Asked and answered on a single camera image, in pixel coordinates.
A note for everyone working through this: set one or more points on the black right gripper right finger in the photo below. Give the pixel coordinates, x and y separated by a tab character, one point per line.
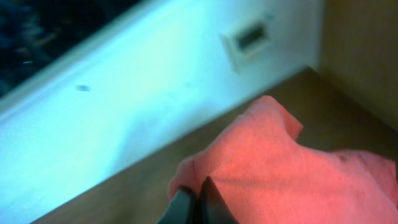
214	209

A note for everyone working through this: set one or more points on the orange t-shirt with white print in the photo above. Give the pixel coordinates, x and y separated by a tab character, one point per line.
265	176

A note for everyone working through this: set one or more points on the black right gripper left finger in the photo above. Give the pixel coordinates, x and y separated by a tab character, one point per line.
181	209

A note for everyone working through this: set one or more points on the white wall outlet plate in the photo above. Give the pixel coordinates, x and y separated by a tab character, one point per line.
247	41

